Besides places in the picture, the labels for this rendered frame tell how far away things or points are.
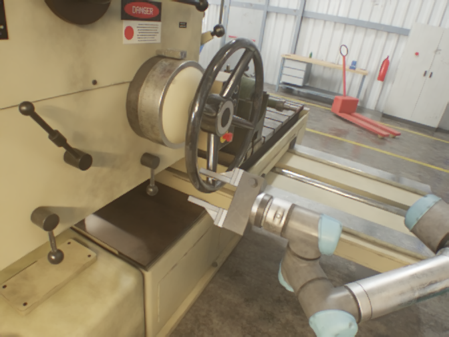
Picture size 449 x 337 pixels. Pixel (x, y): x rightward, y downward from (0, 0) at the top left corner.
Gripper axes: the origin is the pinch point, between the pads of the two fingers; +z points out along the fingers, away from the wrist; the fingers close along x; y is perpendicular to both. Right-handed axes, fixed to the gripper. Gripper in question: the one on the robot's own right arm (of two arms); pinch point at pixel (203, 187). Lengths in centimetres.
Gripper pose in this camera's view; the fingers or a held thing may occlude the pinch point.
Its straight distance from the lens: 68.6
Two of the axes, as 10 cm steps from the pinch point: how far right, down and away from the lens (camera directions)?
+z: -8.9, -3.1, 3.4
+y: -2.8, -2.2, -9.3
